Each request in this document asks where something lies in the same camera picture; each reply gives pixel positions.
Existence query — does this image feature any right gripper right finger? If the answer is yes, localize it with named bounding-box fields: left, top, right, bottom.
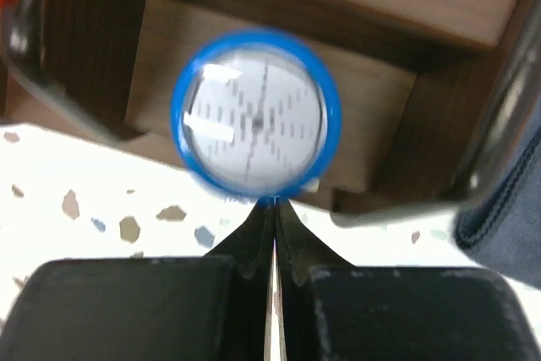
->
left=275, top=203, right=540, bottom=360

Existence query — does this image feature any dark blue folded towel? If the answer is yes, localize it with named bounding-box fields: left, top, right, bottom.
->
left=454, top=133, right=540, bottom=288

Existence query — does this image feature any brown wooden desk organizer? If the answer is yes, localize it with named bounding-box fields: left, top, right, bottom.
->
left=1, top=0, right=540, bottom=227

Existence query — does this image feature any blue battery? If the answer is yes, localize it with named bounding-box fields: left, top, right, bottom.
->
left=170, top=29, right=342, bottom=200

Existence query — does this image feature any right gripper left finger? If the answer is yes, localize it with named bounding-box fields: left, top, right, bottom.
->
left=1, top=205, right=275, bottom=360

